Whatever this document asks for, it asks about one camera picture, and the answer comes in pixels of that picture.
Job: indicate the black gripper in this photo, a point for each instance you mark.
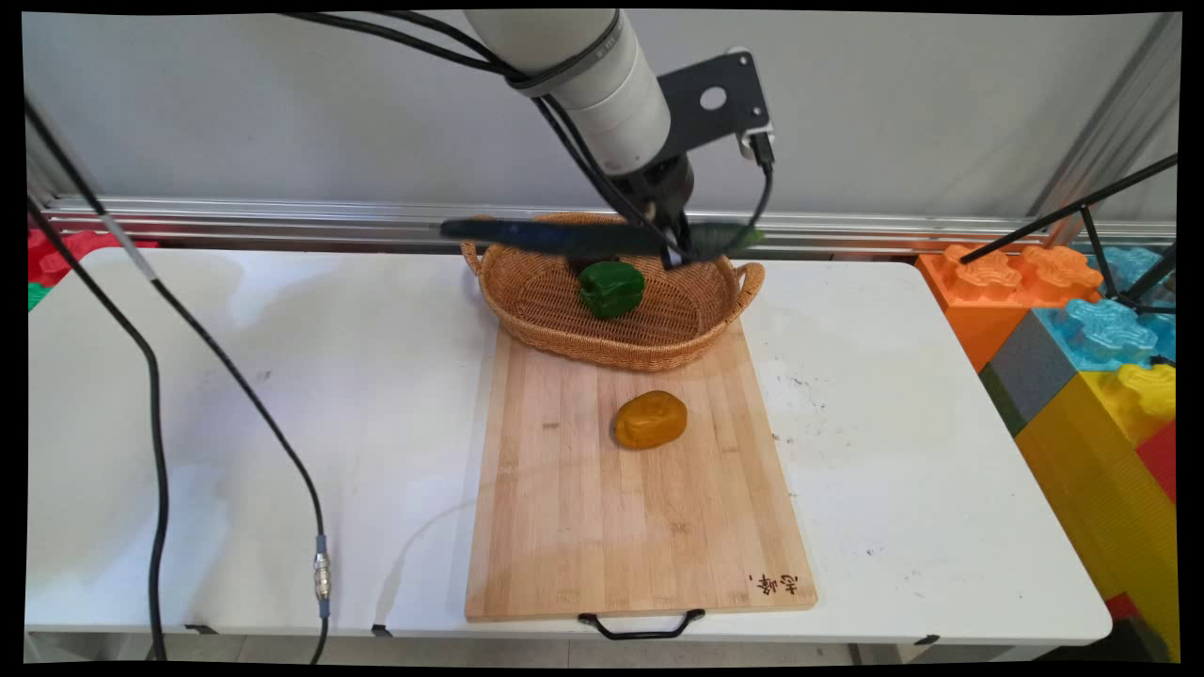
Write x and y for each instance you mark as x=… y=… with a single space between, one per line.
x=663 y=193

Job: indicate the long dark green cucumber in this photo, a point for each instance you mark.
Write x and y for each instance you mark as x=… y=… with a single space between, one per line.
x=564 y=237

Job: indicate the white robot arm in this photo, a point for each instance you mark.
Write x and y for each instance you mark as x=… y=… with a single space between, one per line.
x=588 y=80

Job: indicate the green bell pepper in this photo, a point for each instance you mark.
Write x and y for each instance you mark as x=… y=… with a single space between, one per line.
x=611 y=290

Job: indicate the woven wicker basket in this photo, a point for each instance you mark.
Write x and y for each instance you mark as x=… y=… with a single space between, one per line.
x=564 y=315

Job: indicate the orange-yellow potato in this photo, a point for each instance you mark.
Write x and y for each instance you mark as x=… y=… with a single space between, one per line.
x=650 y=419

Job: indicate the bamboo cutting board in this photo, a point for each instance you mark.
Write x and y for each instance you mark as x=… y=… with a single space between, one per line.
x=621 y=527

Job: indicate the orange toy block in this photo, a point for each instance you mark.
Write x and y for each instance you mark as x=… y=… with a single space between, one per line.
x=983 y=301

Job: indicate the grey toy block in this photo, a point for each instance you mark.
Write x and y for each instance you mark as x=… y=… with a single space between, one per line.
x=1030 y=371

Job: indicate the large blue toy block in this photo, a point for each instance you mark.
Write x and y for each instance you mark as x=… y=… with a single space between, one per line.
x=1096 y=334

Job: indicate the black tripod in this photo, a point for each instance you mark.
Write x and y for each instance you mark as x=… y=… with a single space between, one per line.
x=1105 y=235

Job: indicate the small blue toy block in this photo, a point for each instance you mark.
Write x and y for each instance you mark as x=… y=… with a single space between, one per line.
x=1124 y=268

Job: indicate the red toy block beside yellow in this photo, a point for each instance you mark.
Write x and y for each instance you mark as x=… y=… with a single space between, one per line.
x=1162 y=461

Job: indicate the green toy block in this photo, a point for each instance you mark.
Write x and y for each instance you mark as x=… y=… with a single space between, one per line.
x=36 y=295

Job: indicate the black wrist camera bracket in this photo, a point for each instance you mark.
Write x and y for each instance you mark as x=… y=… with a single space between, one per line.
x=715 y=99

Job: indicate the aluminium rail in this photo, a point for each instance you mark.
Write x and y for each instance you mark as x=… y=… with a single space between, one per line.
x=282 y=221

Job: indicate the aluminium frame post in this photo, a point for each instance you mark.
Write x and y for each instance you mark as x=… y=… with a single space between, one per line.
x=1105 y=122

